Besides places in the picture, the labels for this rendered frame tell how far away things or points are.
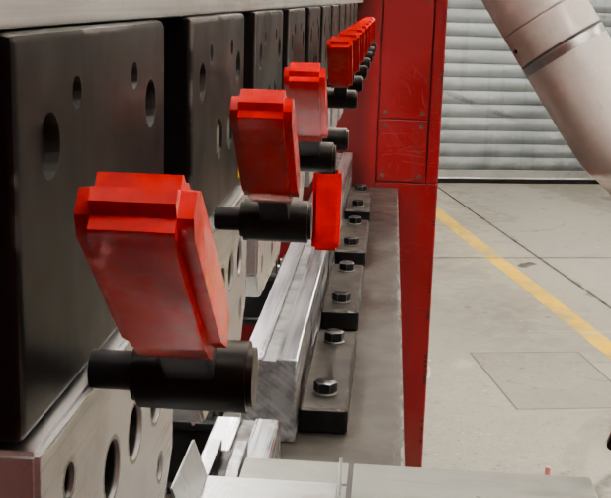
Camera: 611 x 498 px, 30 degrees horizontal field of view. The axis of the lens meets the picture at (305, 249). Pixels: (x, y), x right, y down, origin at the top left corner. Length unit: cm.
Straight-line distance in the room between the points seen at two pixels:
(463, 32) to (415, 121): 568
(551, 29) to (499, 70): 751
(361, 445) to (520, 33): 47
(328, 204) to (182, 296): 66
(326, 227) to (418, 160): 202
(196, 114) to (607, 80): 75
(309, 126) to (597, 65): 55
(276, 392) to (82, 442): 94
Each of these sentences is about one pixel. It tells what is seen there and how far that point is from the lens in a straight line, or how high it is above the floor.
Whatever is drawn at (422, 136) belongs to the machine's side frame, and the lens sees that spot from 289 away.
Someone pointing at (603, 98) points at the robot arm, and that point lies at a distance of 114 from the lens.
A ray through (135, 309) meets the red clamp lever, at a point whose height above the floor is 129.
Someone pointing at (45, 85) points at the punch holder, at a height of 133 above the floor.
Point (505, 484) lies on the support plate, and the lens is 86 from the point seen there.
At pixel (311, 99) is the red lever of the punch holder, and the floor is 130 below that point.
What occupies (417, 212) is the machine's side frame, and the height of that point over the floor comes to 81.
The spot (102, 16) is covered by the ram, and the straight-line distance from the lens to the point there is 30.
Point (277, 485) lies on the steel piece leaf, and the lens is 83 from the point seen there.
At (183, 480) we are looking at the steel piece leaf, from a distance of 79.
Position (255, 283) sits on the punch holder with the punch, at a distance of 65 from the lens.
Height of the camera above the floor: 135
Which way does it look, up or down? 13 degrees down
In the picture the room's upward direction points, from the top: 2 degrees clockwise
